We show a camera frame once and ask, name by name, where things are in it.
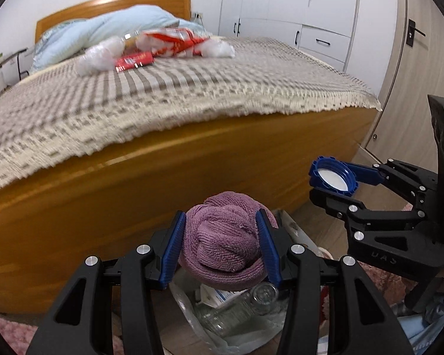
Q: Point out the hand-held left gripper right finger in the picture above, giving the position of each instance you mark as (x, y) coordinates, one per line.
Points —
(269, 255)

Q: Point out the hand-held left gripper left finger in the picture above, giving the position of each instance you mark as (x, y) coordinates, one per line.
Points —
(172, 251)

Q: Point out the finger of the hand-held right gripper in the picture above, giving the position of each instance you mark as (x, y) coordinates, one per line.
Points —
(333, 203)
(366, 176)

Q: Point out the blue bottle cap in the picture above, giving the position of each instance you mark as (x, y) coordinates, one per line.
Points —
(333, 179)

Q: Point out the waste bin with plastic liner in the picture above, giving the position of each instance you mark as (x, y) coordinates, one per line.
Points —
(294, 231)

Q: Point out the purple towel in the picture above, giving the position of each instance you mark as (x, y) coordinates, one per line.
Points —
(222, 236)

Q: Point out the white green milk carton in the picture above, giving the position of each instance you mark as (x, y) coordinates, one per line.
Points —
(218, 296)

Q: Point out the red white snack bag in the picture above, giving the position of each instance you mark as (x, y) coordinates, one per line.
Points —
(170, 42)

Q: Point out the person's light blue pajamas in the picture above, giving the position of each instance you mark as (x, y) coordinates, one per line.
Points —
(429, 325)

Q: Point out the light wooden door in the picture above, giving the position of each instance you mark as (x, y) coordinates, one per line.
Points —
(399, 100)

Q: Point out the wooden bed footboard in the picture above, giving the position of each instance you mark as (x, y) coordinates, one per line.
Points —
(133, 173)

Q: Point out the brown checkered bedspread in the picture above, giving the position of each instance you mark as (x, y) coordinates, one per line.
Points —
(207, 92)

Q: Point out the white built-in wardrobe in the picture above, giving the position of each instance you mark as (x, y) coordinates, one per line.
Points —
(266, 0)

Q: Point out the light blue duvet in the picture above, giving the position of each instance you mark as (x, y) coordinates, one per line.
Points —
(77, 33)

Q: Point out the wooden headboard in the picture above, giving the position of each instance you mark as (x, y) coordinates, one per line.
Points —
(96, 7)

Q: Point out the wall socket with plug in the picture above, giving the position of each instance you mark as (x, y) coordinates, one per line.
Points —
(197, 16)

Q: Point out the black frame side table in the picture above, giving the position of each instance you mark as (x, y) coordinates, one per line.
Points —
(19, 66)

